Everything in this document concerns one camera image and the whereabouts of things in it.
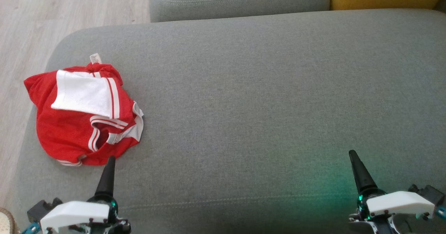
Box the red basketball jersey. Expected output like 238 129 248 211
24 53 144 167

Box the beige woven laundry basket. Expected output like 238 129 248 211
0 208 16 234

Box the small grey sofa cushion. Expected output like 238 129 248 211
150 0 330 23

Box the blue left camera cable plug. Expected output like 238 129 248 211
20 221 41 234

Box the large grey sofa seat cushion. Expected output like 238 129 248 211
10 9 446 234

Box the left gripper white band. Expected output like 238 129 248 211
40 156 131 234

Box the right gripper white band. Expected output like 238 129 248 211
348 150 436 234

